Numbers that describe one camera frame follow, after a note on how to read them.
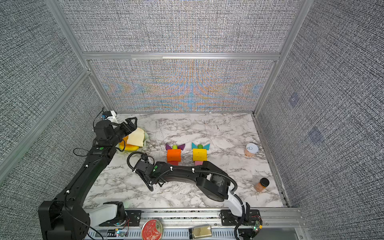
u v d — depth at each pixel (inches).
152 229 26.6
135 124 29.4
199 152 37.7
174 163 36.4
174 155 38.0
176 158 37.4
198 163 36.2
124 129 27.6
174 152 38.4
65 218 15.1
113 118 27.1
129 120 27.8
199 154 37.4
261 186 30.2
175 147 38.9
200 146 39.6
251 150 36.4
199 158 36.7
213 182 19.7
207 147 38.7
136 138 37.9
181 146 39.2
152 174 23.2
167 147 38.4
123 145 28.3
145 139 38.7
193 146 39.5
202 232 26.5
